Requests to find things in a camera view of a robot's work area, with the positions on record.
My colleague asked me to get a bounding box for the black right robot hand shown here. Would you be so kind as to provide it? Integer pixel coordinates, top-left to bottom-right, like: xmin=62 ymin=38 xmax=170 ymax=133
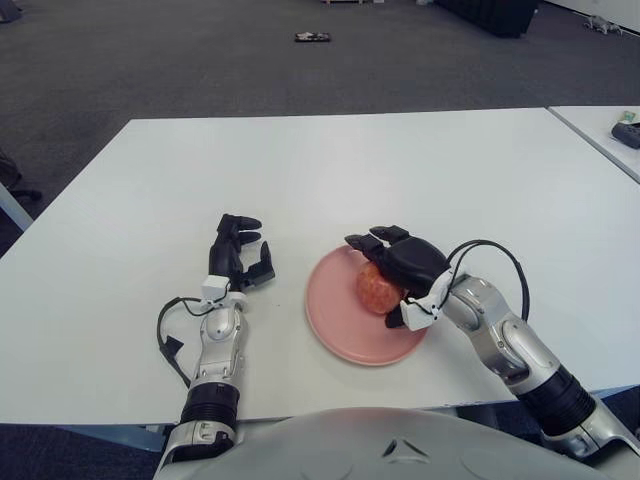
xmin=343 ymin=225 xmax=450 ymax=331

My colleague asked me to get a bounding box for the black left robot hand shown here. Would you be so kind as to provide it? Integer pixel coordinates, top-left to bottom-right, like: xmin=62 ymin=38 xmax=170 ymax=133
xmin=208 ymin=213 xmax=277 ymax=294

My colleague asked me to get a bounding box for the red apple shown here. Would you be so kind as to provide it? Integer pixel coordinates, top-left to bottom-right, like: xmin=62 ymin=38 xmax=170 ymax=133
xmin=354 ymin=263 xmax=405 ymax=315

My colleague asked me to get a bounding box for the pink round plate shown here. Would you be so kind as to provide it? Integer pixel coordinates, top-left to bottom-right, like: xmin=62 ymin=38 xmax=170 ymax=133
xmin=305 ymin=244 xmax=431 ymax=366

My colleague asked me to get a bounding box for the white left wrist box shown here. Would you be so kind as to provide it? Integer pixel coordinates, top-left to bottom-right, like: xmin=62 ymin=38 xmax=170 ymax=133
xmin=200 ymin=275 xmax=230 ymax=306

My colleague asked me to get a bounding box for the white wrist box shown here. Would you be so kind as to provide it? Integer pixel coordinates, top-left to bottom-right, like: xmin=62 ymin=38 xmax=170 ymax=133
xmin=401 ymin=269 xmax=456 ymax=331
xmin=200 ymin=275 xmax=230 ymax=306

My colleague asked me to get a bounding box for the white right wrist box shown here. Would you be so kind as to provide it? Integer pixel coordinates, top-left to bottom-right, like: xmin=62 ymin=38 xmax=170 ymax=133
xmin=401 ymin=269 xmax=456 ymax=331

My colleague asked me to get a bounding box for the grey robot torso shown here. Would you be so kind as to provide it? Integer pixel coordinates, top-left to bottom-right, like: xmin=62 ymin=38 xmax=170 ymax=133
xmin=154 ymin=405 xmax=601 ymax=480

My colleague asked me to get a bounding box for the black office chair base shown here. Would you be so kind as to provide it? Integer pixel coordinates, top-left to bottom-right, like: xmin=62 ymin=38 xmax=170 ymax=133
xmin=0 ymin=147 xmax=44 ymax=201

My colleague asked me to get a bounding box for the dark grey handheld controller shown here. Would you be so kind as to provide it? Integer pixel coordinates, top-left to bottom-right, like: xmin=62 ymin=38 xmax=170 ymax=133
xmin=611 ymin=122 xmax=640 ymax=150

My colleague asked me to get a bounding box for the black furniture block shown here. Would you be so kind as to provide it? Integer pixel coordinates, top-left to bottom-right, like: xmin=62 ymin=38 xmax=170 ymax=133
xmin=434 ymin=0 xmax=541 ymax=40

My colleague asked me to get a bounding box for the grey quadruped robot toy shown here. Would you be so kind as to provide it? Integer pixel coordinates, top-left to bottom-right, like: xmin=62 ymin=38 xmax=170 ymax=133
xmin=582 ymin=14 xmax=624 ymax=35

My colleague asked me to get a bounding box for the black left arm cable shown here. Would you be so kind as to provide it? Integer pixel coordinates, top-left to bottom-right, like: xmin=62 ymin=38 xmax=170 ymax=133
xmin=157 ymin=297 xmax=211 ymax=391

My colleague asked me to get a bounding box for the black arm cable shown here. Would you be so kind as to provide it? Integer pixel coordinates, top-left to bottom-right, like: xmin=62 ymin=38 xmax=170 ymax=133
xmin=446 ymin=239 xmax=531 ymax=321
xmin=157 ymin=297 xmax=211 ymax=391

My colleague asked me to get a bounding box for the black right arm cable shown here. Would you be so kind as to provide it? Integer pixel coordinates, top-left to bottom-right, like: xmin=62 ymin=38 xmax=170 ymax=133
xmin=446 ymin=239 xmax=531 ymax=321

